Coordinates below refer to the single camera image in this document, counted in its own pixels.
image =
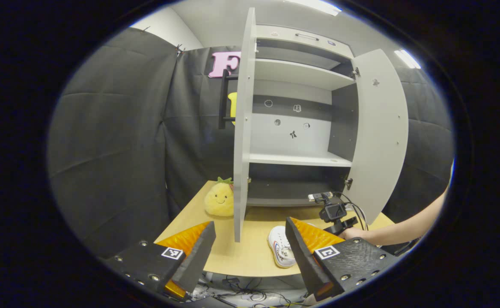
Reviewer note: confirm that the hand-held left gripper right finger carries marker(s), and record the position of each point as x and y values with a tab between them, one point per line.
303	256

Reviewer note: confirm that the long ceiling light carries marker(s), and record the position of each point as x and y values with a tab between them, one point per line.
314	6

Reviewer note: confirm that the grey shoe cabinet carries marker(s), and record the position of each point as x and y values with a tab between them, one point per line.
295	72

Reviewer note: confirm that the white canvas shoe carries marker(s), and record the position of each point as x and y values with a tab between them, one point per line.
279	246

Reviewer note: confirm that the yellow pineapple plush toy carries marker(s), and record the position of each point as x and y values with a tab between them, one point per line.
219	201

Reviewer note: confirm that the small ceiling light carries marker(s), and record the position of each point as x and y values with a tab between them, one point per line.
407	59

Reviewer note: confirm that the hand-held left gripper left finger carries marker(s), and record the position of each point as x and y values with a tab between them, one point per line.
198	256

